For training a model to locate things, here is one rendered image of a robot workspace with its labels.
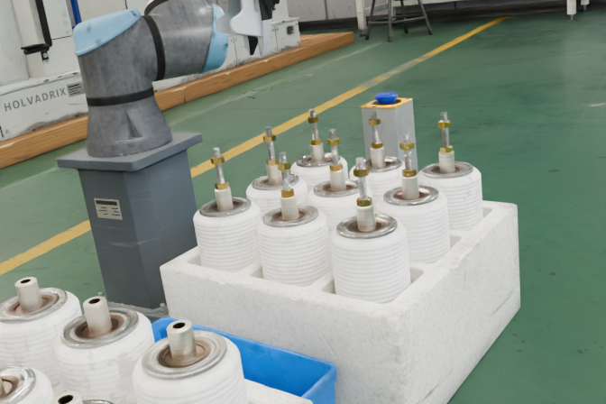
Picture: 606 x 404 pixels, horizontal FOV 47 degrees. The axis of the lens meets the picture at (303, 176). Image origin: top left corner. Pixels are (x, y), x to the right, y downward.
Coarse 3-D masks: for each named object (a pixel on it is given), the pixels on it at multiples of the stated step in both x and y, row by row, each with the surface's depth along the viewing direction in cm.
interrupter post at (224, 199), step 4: (228, 188) 98; (216, 192) 97; (220, 192) 97; (224, 192) 97; (228, 192) 98; (216, 196) 98; (220, 196) 97; (224, 196) 97; (228, 196) 98; (216, 200) 98; (220, 200) 98; (224, 200) 98; (228, 200) 98; (220, 204) 98; (224, 204) 98; (228, 204) 98; (232, 204) 99; (220, 208) 98; (224, 208) 98; (228, 208) 98
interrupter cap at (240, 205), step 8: (232, 200) 101; (240, 200) 100; (248, 200) 100; (200, 208) 99; (208, 208) 99; (216, 208) 99; (232, 208) 98; (240, 208) 97; (248, 208) 97; (208, 216) 96; (216, 216) 95; (224, 216) 95
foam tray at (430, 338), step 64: (192, 256) 102; (448, 256) 91; (512, 256) 106; (192, 320) 99; (256, 320) 91; (320, 320) 84; (384, 320) 78; (448, 320) 88; (384, 384) 81; (448, 384) 90
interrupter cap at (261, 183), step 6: (294, 174) 109; (258, 180) 109; (264, 180) 109; (294, 180) 107; (252, 186) 106; (258, 186) 106; (264, 186) 106; (270, 186) 105; (276, 186) 105; (282, 186) 104
